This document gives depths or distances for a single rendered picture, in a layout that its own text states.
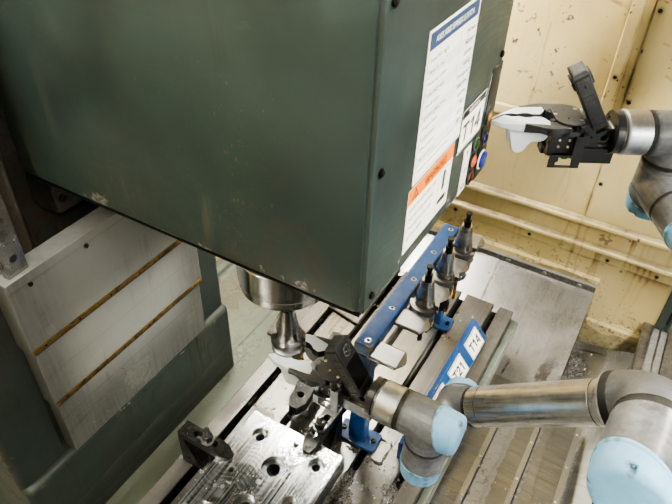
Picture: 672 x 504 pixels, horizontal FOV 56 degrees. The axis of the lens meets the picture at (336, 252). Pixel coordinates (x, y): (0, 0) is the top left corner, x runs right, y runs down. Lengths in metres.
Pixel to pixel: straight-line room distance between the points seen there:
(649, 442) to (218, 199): 0.64
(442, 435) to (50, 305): 0.76
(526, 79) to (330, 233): 1.15
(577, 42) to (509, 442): 1.04
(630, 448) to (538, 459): 0.90
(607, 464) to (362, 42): 0.60
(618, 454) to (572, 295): 1.22
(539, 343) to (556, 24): 0.91
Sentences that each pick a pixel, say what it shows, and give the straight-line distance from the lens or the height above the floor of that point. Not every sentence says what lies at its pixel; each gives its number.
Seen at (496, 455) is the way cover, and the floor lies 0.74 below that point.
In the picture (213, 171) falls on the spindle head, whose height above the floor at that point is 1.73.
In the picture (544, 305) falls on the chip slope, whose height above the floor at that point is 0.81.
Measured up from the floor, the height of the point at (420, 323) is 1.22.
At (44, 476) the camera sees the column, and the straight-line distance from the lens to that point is 1.61.
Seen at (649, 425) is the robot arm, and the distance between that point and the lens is 0.94.
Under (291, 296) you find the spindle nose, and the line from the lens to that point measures 0.97.
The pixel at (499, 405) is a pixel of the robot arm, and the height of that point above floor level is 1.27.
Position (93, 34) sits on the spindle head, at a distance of 0.88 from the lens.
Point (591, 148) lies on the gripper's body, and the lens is 1.14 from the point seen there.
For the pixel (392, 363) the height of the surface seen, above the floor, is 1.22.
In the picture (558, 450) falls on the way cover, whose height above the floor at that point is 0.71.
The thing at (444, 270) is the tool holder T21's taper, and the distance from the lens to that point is 1.41.
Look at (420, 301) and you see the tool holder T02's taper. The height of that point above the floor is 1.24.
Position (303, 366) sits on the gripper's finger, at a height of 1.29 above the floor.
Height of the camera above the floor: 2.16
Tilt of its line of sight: 39 degrees down
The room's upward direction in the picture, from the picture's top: 2 degrees clockwise
